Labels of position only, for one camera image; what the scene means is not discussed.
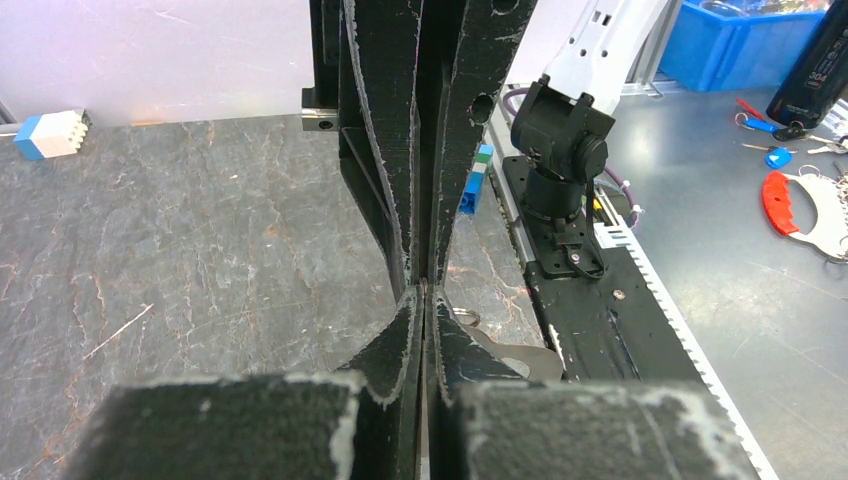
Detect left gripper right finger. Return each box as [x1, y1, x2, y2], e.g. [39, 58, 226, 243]
[425, 287, 758, 479]

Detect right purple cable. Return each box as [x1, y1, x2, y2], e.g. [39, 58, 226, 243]
[500, 86, 645, 230]

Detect red handled key organizer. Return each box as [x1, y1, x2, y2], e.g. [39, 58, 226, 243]
[760, 164, 847, 264]

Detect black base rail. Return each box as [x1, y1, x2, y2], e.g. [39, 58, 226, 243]
[502, 156, 701, 382]

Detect blue plastic storage bin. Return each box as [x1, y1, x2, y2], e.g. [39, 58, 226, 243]
[659, 1, 825, 92]

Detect blue white toy brick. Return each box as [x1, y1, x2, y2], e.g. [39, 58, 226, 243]
[13, 109, 89, 161]

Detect blue green brick stack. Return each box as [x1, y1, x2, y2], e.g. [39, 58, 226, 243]
[459, 144, 494, 215]

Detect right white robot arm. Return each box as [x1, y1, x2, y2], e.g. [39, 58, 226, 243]
[301, 1, 664, 296]

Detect metal key organizer plate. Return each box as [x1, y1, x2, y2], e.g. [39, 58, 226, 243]
[452, 307, 564, 382]

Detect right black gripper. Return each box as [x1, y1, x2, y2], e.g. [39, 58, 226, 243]
[301, 0, 536, 298]

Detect spare blue key tags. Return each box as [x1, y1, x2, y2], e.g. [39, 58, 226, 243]
[733, 97, 848, 170]

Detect grey slotted cable duct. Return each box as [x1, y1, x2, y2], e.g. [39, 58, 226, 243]
[592, 221, 783, 480]

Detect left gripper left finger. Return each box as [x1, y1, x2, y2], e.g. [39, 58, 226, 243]
[64, 286, 424, 479]

